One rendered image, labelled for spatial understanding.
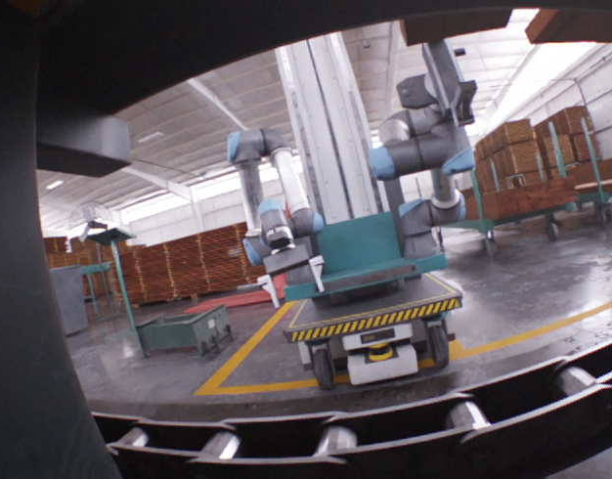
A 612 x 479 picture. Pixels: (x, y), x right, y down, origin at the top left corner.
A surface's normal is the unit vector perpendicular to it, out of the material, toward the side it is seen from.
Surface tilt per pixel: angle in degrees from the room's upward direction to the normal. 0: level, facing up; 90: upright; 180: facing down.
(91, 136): 90
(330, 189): 90
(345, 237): 90
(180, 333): 90
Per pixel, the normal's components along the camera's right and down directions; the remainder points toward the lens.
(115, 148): 0.96, -0.21
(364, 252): -0.13, 0.04
